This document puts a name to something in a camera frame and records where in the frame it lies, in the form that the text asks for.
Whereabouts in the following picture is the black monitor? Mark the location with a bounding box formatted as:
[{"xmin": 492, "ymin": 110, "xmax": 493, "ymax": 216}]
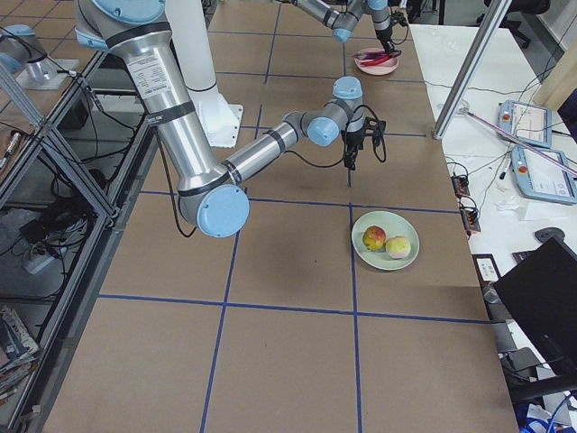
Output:
[{"xmin": 494, "ymin": 236, "xmax": 576, "ymax": 374}]

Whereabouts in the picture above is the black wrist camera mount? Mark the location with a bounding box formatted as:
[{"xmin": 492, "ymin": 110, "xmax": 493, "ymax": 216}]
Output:
[{"xmin": 361, "ymin": 116, "xmax": 386, "ymax": 147}]

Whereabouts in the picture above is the red chili pepper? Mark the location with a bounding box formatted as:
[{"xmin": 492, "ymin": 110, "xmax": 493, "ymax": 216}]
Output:
[{"xmin": 360, "ymin": 54, "xmax": 396, "ymax": 67}]

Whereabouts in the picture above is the green plate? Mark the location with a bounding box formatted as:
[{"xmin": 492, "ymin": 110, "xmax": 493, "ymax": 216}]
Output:
[{"xmin": 351, "ymin": 211, "xmax": 420, "ymax": 271}]

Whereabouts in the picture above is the teach pendant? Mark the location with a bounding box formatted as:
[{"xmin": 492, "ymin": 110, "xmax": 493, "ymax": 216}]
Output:
[
  {"xmin": 498, "ymin": 99, "xmax": 553, "ymax": 149},
  {"xmin": 511, "ymin": 145, "xmax": 576, "ymax": 205}
]

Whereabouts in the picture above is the stack of books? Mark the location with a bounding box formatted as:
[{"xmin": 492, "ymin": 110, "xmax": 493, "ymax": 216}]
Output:
[{"xmin": 1, "ymin": 305, "xmax": 40, "ymax": 400}]

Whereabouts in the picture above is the yellow green peach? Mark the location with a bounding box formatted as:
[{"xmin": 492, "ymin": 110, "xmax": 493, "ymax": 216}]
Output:
[{"xmin": 385, "ymin": 235, "xmax": 412, "ymax": 260}]

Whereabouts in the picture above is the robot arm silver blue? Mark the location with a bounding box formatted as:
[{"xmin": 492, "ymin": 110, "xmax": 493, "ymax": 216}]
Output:
[
  {"xmin": 289, "ymin": 0, "xmax": 401, "ymax": 57},
  {"xmin": 76, "ymin": 1, "xmax": 363, "ymax": 238}
]

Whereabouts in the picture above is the red apple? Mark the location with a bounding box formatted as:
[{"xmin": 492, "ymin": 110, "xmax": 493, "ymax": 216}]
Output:
[{"xmin": 362, "ymin": 226, "xmax": 387, "ymax": 251}]

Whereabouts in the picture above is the white pillar with base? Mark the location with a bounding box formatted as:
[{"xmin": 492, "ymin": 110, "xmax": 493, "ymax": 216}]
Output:
[{"xmin": 165, "ymin": 0, "xmax": 243, "ymax": 148}]

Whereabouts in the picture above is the lower teach pendant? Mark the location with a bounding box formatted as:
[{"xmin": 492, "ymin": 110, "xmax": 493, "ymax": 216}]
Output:
[{"xmin": 511, "ymin": 145, "xmax": 576, "ymax": 205}]

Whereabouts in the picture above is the orange circuit board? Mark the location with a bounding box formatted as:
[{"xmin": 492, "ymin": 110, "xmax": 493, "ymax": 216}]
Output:
[
  {"xmin": 459, "ymin": 206, "xmax": 481, "ymax": 235},
  {"xmin": 451, "ymin": 174, "xmax": 470, "ymax": 198}
]

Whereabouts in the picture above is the reacher grabber stick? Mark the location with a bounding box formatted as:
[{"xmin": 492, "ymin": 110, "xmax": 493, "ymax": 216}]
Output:
[{"xmin": 458, "ymin": 99, "xmax": 554, "ymax": 161}]

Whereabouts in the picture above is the upper teach pendant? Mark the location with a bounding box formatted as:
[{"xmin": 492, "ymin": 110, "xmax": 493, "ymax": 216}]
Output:
[{"xmin": 498, "ymin": 99, "xmax": 553, "ymax": 149}]

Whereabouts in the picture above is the pink plate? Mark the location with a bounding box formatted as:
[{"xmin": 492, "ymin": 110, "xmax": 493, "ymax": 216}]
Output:
[{"xmin": 353, "ymin": 48, "xmax": 399, "ymax": 76}]

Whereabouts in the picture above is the aluminium frame post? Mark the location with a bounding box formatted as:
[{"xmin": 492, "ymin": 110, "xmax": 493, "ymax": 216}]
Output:
[{"xmin": 433, "ymin": 0, "xmax": 511, "ymax": 140}]

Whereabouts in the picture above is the purple eggplant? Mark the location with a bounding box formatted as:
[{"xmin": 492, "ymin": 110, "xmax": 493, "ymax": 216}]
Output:
[{"xmin": 353, "ymin": 51, "xmax": 386, "ymax": 61}]

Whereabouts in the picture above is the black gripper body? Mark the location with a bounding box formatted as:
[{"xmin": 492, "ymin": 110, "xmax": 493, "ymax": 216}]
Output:
[
  {"xmin": 378, "ymin": 27, "xmax": 393, "ymax": 45},
  {"xmin": 343, "ymin": 131, "xmax": 363, "ymax": 158}
]

